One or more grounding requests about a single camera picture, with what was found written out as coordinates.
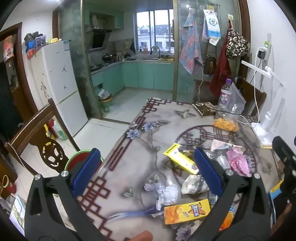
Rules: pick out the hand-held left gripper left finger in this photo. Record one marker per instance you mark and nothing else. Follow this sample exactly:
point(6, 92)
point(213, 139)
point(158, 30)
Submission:
point(85, 171)

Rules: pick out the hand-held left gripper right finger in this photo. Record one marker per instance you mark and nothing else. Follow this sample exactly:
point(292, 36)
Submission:
point(208, 171)

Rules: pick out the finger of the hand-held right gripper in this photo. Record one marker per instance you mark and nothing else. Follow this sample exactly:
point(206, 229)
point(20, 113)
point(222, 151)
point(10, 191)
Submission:
point(285, 155)

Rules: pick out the red basin with green rim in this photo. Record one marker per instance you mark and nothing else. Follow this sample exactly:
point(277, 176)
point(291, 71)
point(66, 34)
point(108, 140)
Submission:
point(78, 157)

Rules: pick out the long yellow box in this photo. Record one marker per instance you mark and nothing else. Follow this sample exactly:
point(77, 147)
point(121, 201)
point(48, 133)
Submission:
point(182, 160)

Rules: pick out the pink plastic bag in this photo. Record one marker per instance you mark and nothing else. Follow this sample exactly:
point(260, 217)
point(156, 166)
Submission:
point(238, 162)

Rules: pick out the silver foil wrapper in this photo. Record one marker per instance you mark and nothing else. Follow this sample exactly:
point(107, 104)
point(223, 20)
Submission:
point(215, 154)

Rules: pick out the white desk lamp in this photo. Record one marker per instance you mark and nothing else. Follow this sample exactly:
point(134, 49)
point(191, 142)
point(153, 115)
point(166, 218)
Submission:
point(266, 135)

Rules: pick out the yellow and blue box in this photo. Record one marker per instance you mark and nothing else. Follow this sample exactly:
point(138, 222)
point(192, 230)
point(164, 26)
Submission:
point(276, 188)

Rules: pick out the green detergent bottle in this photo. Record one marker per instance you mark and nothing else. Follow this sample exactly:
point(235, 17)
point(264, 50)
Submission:
point(60, 133)

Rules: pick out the crumpled white tissue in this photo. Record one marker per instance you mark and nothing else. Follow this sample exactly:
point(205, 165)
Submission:
point(167, 194)

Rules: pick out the orange drink carton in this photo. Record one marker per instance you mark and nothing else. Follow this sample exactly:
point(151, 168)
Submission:
point(185, 212)

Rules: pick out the orange snack wrapper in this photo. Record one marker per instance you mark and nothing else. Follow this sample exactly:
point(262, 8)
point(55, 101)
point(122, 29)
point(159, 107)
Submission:
point(227, 220)

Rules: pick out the floral tablecloth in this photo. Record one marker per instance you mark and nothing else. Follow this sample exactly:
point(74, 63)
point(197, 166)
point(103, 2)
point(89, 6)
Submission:
point(143, 166)

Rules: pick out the dark flat box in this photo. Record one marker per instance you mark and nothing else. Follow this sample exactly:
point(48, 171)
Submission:
point(205, 109)

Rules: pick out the carved wooden chair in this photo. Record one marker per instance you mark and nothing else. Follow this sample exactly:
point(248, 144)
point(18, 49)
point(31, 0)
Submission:
point(34, 129)

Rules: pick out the dark wooden chair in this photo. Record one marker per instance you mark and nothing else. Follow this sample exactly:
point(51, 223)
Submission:
point(252, 95)

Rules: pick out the green waste bin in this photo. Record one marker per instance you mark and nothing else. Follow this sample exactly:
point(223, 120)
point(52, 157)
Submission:
point(106, 104)

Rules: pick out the clear zip bag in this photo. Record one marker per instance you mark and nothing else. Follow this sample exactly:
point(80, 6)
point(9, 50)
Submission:
point(237, 102)

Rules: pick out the clear bottle with purple cap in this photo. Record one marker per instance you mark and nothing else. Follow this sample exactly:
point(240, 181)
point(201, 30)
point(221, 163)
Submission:
point(225, 95)

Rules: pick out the printed booklet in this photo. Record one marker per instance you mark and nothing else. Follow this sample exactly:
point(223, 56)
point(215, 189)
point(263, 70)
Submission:
point(17, 213)

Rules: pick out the red garment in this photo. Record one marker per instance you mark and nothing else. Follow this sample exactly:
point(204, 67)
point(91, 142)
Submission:
point(220, 76)

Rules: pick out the white refrigerator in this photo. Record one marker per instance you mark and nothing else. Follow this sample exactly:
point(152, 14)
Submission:
point(60, 76)

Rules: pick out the dark wooden door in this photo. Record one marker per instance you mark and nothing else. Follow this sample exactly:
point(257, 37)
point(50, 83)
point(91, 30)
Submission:
point(7, 111)

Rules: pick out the white power strip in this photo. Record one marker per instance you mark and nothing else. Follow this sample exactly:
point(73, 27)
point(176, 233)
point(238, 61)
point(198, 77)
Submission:
point(263, 52)

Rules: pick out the brown handbag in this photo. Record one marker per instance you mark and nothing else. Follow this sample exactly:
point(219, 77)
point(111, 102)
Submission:
point(210, 66)

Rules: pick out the teal kitchen cabinets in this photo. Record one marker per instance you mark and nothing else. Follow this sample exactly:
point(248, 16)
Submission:
point(148, 76)

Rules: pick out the black wok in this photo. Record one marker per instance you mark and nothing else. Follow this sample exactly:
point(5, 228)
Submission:
point(108, 58)

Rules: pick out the letter print bag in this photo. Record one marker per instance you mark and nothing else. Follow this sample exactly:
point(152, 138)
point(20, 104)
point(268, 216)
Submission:
point(237, 44)

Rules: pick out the plaid towel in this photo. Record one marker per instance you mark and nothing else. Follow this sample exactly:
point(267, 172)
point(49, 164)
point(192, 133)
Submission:
point(190, 46)

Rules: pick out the black range hood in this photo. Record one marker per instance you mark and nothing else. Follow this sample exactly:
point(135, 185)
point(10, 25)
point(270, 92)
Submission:
point(99, 38)

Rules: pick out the blue plastic crate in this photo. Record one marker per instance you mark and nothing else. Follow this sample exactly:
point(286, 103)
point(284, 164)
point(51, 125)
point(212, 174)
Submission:
point(34, 44)

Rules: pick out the white and blue hanging bag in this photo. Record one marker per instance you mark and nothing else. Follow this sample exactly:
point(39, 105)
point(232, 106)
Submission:
point(212, 25)

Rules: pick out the kitchen window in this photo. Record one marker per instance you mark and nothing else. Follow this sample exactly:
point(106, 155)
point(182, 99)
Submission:
point(161, 32)

